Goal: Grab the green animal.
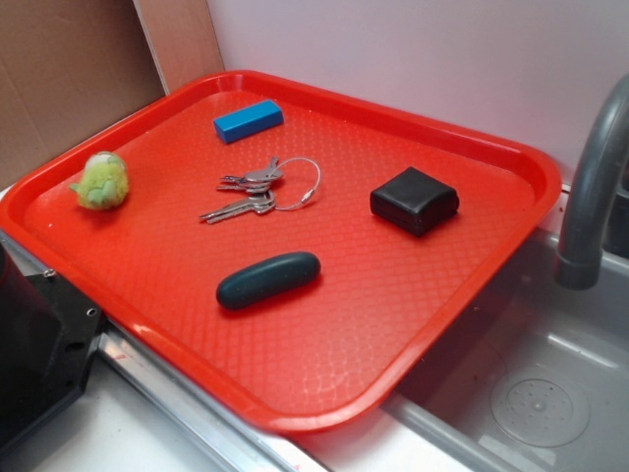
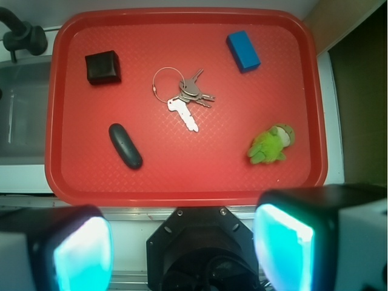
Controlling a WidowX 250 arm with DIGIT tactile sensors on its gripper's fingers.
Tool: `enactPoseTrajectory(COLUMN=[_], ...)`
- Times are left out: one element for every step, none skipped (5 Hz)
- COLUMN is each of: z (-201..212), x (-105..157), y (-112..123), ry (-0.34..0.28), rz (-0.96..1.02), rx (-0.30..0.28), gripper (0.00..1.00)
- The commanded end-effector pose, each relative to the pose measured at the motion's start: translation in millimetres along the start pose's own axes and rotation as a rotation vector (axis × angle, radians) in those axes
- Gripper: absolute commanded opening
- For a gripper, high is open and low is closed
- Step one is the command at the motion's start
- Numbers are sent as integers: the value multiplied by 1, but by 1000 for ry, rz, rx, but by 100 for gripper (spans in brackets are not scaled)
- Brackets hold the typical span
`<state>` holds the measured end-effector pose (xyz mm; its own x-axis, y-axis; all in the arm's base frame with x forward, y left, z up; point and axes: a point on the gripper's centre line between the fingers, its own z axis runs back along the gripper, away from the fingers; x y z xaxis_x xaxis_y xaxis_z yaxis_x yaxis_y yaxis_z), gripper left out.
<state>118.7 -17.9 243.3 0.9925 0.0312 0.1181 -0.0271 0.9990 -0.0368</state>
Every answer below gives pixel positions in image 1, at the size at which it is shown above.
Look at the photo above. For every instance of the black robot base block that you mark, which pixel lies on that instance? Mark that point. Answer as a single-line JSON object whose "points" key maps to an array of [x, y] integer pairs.
{"points": [[49, 331]]}

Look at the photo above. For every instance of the green plush animal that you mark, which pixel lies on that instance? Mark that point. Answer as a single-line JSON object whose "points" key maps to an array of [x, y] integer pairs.
{"points": [[104, 183]]}

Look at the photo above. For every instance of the red plastic tray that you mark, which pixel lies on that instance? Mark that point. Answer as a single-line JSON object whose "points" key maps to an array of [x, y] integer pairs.
{"points": [[314, 357]]}

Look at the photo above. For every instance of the dark teal oval case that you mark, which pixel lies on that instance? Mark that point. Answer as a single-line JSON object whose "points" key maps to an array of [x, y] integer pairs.
{"points": [[266, 279]]}

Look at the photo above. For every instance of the blue rectangular block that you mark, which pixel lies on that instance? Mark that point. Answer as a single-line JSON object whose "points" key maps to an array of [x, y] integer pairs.
{"points": [[248, 121]]}

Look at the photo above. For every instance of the grey plastic sink basin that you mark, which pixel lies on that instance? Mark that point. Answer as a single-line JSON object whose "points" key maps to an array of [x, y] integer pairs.
{"points": [[531, 376]]}

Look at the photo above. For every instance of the grey toy faucet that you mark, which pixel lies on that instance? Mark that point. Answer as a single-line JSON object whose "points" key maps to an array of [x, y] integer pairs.
{"points": [[596, 216]]}

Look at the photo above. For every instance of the brown cardboard panel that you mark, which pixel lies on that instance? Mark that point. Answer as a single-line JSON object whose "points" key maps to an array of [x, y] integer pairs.
{"points": [[70, 69]]}

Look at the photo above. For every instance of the silver key bunch with ring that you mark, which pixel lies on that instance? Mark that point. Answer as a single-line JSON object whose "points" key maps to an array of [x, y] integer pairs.
{"points": [[257, 187]]}

